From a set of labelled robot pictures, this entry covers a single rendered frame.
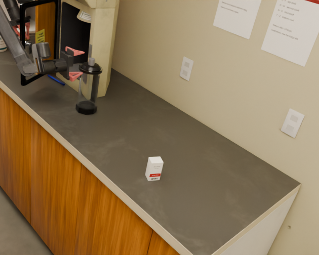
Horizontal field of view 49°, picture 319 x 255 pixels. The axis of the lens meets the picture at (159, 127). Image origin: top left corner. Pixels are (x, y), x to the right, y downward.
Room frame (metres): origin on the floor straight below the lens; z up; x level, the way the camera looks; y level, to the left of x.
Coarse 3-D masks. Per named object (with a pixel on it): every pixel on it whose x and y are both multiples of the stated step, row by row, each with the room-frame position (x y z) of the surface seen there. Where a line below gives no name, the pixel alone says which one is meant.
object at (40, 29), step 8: (32, 8) 1.61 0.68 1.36; (40, 8) 1.67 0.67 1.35; (48, 8) 1.74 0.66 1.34; (32, 16) 1.61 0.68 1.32; (40, 16) 1.67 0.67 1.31; (48, 16) 1.74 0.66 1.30; (32, 24) 1.61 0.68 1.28; (40, 24) 1.67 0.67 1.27; (48, 24) 1.74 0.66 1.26; (32, 32) 1.61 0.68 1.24; (40, 32) 1.67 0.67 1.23; (48, 32) 1.74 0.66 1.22; (32, 40) 1.61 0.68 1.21; (40, 40) 1.67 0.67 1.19; (48, 40) 1.74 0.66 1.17; (32, 56) 1.61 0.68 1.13
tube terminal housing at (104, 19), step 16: (64, 0) 1.81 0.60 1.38; (96, 0) 1.64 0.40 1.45; (112, 0) 1.71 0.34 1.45; (96, 16) 1.64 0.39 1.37; (112, 16) 1.71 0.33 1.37; (96, 32) 1.65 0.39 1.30; (112, 32) 1.75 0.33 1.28; (96, 48) 1.65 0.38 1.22; (112, 48) 1.85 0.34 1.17; (64, 80) 1.78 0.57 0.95
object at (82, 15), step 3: (81, 12) 1.75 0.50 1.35; (84, 12) 1.74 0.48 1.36; (78, 15) 1.76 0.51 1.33; (81, 15) 1.74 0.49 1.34; (84, 15) 1.73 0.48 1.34; (87, 15) 1.73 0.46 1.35; (90, 15) 1.73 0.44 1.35; (78, 18) 1.74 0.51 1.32; (81, 18) 1.73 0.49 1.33; (84, 18) 1.73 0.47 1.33; (87, 18) 1.72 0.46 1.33; (90, 18) 1.72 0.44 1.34; (84, 21) 1.72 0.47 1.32; (87, 21) 1.72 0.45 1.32; (90, 21) 1.72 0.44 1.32
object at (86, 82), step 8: (80, 64) 1.53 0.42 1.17; (96, 72) 1.49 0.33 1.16; (80, 80) 1.50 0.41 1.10; (88, 80) 1.48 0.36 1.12; (96, 80) 1.50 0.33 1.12; (80, 88) 1.49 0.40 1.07; (88, 88) 1.48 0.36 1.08; (96, 88) 1.50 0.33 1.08; (80, 96) 1.49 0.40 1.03; (88, 96) 1.48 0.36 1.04; (96, 96) 1.51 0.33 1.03; (80, 104) 1.48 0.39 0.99; (88, 104) 1.48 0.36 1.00
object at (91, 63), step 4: (92, 60) 1.51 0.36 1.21; (84, 64) 1.51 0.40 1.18; (88, 64) 1.52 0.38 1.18; (92, 64) 1.51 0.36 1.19; (96, 64) 1.54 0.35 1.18; (84, 68) 1.49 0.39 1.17; (88, 68) 1.49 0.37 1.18; (92, 68) 1.49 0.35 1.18; (96, 68) 1.50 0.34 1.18; (100, 68) 1.53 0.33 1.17
